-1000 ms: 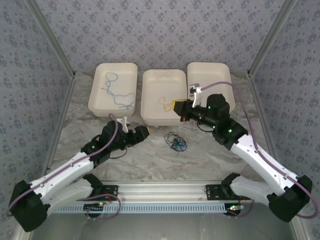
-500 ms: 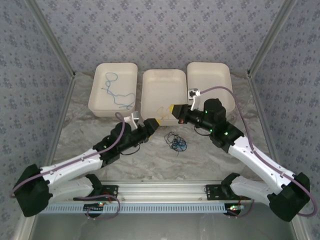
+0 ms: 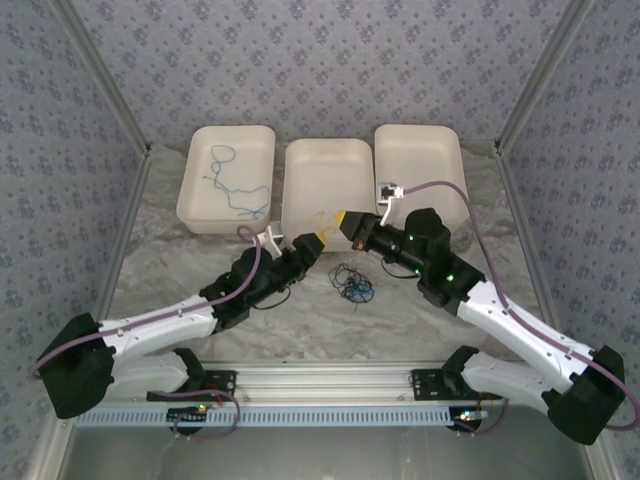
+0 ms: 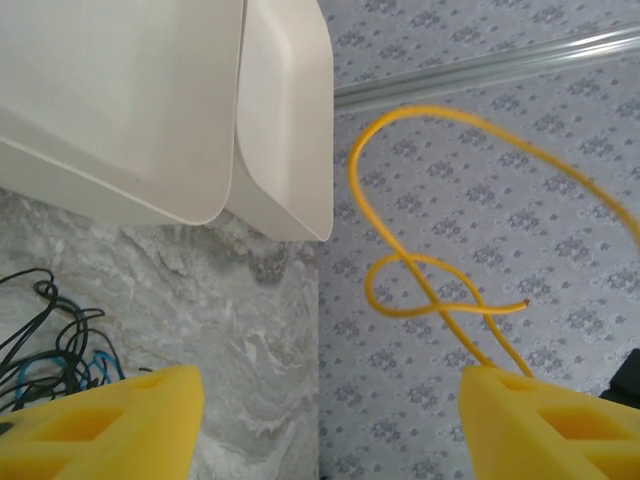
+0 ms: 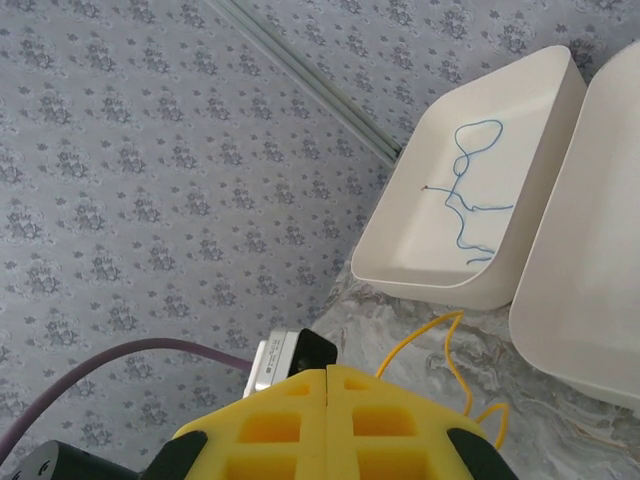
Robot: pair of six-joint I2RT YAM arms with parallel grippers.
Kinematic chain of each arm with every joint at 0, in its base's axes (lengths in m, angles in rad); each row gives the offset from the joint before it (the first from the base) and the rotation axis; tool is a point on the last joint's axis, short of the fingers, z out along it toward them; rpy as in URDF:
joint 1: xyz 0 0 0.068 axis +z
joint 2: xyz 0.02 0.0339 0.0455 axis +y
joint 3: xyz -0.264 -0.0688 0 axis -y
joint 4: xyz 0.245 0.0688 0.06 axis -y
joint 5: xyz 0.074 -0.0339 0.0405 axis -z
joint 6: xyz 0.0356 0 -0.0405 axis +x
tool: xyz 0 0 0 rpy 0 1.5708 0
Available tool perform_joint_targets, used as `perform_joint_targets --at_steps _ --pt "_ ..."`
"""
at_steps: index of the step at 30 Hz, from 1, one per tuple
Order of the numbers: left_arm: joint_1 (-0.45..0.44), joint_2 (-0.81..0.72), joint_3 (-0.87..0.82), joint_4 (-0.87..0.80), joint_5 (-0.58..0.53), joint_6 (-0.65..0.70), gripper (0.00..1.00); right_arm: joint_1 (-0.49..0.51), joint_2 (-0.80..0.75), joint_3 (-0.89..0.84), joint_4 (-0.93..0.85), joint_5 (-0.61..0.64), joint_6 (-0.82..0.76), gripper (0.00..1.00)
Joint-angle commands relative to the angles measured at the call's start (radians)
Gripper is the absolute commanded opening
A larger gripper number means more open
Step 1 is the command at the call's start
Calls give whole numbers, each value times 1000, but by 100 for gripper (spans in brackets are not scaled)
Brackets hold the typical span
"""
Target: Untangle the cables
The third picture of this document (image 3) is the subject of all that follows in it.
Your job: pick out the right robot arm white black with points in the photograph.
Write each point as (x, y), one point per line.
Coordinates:
(525, 330)

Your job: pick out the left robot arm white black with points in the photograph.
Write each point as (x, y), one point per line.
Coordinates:
(155, 322)

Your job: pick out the cream plastic tray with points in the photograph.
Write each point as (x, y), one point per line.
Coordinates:
(327, 175)
(420, 160)
(240, 160)

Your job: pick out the black electronics board with LEDs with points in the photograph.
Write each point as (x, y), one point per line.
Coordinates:
(470, 420)
(187, 417)

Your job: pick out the grey metal panel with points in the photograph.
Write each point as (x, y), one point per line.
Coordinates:
(325, 455)

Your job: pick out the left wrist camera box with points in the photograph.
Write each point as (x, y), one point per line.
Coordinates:
(275, 237)

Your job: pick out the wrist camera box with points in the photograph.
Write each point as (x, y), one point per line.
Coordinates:
(275, 237)
(387, 190)

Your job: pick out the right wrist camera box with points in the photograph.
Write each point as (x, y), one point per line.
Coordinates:
(387, 190)

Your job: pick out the aluminium table side rail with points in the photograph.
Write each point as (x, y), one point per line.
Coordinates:
(125, 235)
(525, 235)

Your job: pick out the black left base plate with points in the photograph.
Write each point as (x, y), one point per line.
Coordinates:
(227, 375)

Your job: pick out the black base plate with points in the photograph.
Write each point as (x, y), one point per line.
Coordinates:
(227, 375)
(425, 385)

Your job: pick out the aluminium mounting rail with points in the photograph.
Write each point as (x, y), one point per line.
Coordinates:
(325, 382)

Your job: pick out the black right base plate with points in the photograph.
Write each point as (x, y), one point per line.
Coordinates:
(425, 385)

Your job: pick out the aluminium frame post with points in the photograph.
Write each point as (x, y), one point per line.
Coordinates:
(100, 70)
(545, 70)

